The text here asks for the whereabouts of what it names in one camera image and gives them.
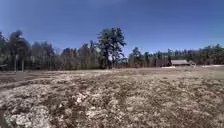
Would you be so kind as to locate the tall dark pine tree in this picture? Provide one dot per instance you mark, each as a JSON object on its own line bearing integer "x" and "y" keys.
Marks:
{"x": 111, "y": 45}

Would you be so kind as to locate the dry brown grass field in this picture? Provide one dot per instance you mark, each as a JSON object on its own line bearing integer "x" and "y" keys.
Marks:
{"x": 113, "y": 93}

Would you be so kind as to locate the low grey-roofed building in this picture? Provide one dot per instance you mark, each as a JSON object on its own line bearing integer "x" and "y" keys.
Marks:
{"x": 180, "y": 62}

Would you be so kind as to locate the wood of trees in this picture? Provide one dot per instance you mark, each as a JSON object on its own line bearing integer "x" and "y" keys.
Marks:
{"x": 43, "y": 56}

